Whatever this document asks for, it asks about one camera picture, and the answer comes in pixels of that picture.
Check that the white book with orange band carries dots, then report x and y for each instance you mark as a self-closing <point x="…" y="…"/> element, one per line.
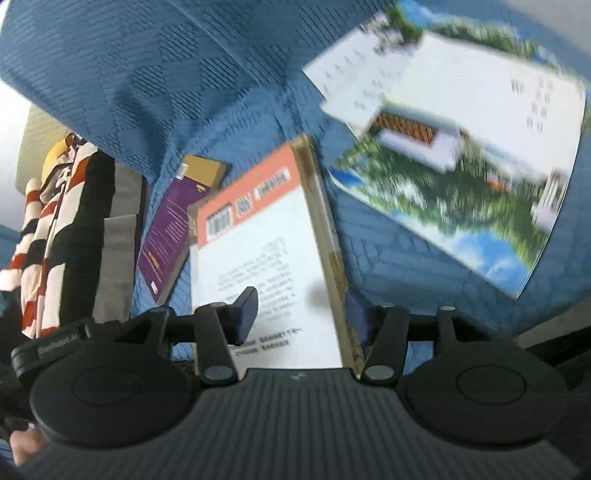
<point x="258" y="240"/>

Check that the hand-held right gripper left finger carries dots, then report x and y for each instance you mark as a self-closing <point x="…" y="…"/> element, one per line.
<point x="247" y="318"/>

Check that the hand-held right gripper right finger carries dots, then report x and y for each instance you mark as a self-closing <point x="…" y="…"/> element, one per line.
<point x="355" y="323"/>

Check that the red black white striped blanket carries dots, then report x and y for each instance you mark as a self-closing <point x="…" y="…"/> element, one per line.
<point x="60" y="230"/>

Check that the beige quilted headboard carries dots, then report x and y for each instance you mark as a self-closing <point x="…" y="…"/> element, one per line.
<point x="32" y="152"/>

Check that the brown painting cover book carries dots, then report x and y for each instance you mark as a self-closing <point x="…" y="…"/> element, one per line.
<point x="337" y="258"/>

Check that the person's left hand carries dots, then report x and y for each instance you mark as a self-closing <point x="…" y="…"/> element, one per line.
<point x="27" y="447"/>

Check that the blue quilted folding sofa chair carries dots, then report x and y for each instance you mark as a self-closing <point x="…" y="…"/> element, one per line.
<point x="415" y="258"/>
<point x="115" y="92"/>

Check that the yellow plush toy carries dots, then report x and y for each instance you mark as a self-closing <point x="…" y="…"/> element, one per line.
<point x="55" y="154"/>

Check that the purple book with yellow band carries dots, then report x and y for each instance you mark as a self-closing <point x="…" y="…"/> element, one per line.
<point x="166" y="230"/>

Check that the landscape cover booklet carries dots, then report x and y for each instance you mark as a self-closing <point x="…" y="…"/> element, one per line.
<point x="461" y="92"/>
<point x="351" y="69"/>

